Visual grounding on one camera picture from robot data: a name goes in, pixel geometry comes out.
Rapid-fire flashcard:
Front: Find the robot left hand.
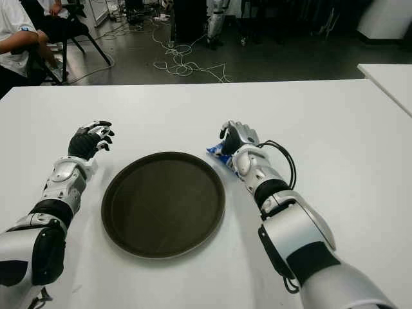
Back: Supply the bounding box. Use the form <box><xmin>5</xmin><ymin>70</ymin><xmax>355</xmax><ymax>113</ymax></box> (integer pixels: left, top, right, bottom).
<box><xmin>68</xmin><ymin>120</ymin><xmax>116</xmax><ymax>160</ymax></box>

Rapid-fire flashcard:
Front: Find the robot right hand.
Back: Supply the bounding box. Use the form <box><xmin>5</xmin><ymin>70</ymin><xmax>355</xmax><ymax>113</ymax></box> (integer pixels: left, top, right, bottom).
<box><xmin>220</xmin><ymin>120</ymin><xmax>260</xmax><ymax>155</ymax></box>

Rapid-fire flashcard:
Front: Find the blue Oreo packet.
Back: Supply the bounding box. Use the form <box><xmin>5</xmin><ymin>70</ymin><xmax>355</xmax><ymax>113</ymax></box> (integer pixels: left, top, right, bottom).
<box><xmin>205</xmin><ymin>140</ymin><xmax>241</xmax><ymax>176</ymax></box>

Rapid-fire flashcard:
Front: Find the round dark brown tray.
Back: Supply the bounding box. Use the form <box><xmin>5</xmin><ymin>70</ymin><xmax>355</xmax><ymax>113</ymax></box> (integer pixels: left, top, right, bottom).
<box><xmin>101</xmin><ymin>151</ymin><xmax>226</xmax><ymax>260</ymax></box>

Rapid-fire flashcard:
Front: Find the black chair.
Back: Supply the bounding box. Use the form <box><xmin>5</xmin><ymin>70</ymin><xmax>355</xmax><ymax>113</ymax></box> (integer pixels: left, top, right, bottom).
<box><xmin>19</xmin><ymin>0</ymin><xmax>112</xmax><ymax>85</ymax></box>

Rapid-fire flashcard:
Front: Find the black cabinet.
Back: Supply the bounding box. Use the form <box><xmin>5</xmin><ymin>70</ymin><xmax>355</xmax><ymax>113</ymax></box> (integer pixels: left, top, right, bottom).
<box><xmin>173</xmin><ymin>0</ymin><xmax>209</xmax><ymax>44</ymax></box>

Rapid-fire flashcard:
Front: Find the person in white shirt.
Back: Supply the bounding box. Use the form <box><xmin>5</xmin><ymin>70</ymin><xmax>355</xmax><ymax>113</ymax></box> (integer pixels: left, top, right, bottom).
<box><xmin>0</xmin><ymin>0</ymin><xmax>42</xmax><ymax>80</ymax></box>

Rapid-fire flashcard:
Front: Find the person in black shorts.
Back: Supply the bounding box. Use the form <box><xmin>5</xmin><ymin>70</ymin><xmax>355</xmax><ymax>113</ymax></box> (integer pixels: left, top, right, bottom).
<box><xmin>35</xmin><ymin>0</ymin><xmax>70</xmax><ymax>78</ymax></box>

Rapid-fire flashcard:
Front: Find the white side table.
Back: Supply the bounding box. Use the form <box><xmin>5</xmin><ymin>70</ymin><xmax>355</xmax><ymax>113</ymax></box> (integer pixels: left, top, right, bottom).
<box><xmin>356</xmin><ymin>63</ymin><xmax>412</xmax><ymax>117</ymax></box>

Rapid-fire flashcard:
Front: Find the white curved panel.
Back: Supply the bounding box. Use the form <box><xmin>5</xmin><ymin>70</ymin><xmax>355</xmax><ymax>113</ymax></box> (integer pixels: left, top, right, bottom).
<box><xmin>355</xmin><ymin>0</ymin><xmax>412</xmax><ymax>41</ymax></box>

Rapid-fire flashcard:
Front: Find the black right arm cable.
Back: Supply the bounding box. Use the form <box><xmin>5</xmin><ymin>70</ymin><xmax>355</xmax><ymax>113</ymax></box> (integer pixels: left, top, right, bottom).
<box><xmin>257</xmin><ymin>140</ymin><xmax>297</xmax><ymax>294</ymax></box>

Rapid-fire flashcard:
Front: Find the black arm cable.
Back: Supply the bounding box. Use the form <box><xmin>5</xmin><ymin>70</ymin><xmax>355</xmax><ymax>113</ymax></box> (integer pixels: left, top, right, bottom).
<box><xmin>257</xmin><ymin>140</ymin><xmax>297</xmax><ymax>294</ymax></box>
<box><xmin>29</xmin><ymin>286</ymin><xmax>54</xmax><ymax>309</ymax></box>

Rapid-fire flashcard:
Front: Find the white cable on floor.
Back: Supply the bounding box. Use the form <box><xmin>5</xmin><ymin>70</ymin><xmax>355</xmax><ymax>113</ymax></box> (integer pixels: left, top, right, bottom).
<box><xmin>151</xmin><ymin>25</ymin><xmax>232</xmax><ymax>84</ymax></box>

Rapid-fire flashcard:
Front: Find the white shelf frame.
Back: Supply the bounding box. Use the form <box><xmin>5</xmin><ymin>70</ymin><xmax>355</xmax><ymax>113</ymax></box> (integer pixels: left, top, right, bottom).
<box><xmin>88</xmin><ymin>0</ymin><xmax>112</xmax><ymax>27</ymax></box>

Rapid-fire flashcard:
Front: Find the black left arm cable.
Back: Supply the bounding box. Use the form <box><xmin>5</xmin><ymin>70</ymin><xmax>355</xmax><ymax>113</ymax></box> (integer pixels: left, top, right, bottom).
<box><xmin>29</xmin><ymin>286</ymin><xmax>54</xmax><ymax>309</ymax></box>

